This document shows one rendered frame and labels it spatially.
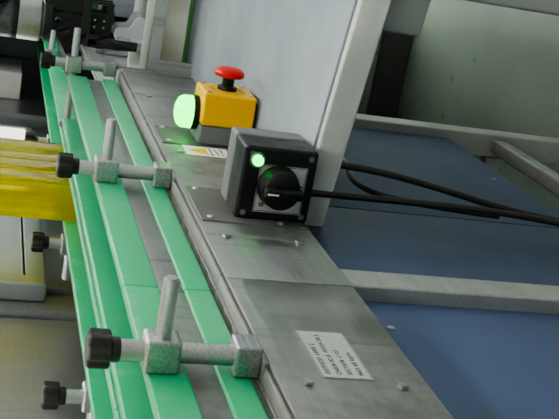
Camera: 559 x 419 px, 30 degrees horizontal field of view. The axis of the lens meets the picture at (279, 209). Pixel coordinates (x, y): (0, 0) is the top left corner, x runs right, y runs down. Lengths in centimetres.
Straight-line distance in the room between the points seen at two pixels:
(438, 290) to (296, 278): 15
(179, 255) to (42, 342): 51
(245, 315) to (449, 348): 19
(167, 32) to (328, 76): 75
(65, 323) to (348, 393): 84
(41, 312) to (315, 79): 61
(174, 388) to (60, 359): 69
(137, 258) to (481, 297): 33
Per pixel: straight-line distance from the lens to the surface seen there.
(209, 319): 88
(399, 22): 113
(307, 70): 119
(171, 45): 184
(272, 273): 96
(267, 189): 105
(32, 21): 184
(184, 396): 76
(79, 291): 134
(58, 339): 150
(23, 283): 157
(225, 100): 135
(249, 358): 79
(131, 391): 91
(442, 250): 119
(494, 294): 105
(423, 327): 96
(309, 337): 84
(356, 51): 108
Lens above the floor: 110
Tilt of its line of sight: 17 degrees down
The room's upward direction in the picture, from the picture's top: 85 degrees counter-clockwise
